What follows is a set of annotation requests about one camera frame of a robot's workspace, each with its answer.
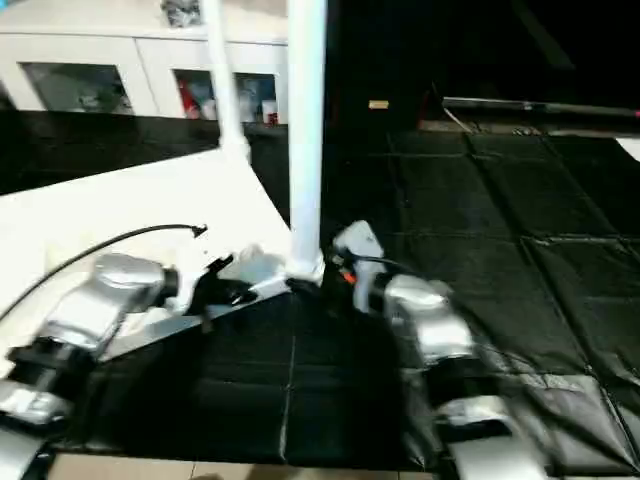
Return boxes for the black metal rail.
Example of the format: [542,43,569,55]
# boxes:
[441,96,640,123]

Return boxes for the black work mat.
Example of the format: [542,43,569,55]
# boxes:
[0,110,640,476]

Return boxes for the white plastic table leg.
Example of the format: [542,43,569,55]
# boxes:
[200,0,251,161]
[284,0,329,281]

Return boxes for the white glass-door cabinet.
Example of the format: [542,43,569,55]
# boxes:
[0,0,293,127]

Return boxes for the red bottle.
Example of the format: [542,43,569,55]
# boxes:
[177,78,196,119]

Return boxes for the grey object on cabinet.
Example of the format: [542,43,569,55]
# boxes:
[160,0,203,29]

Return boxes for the white plastic table top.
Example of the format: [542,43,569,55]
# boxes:
[0,146,327,379]

